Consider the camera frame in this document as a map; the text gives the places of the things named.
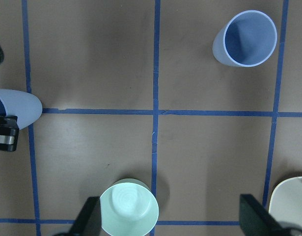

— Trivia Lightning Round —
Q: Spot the green bowl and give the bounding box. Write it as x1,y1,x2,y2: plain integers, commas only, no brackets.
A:
100,178,159,236

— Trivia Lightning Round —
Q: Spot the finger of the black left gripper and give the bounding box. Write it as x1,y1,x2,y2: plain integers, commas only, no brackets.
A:
0,116,19,152

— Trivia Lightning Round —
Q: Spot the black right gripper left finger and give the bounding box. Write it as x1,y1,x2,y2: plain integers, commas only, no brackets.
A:
55,196,102,236

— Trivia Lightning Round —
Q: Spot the blue cup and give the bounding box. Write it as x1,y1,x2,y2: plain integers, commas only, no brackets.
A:
0,89,42,129
212,10,277,67

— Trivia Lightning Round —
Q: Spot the cream toaster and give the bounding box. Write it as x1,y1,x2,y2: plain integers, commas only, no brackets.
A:
269,176,302,228

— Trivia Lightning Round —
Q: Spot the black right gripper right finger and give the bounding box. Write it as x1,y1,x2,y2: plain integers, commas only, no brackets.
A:
239,194,302,236

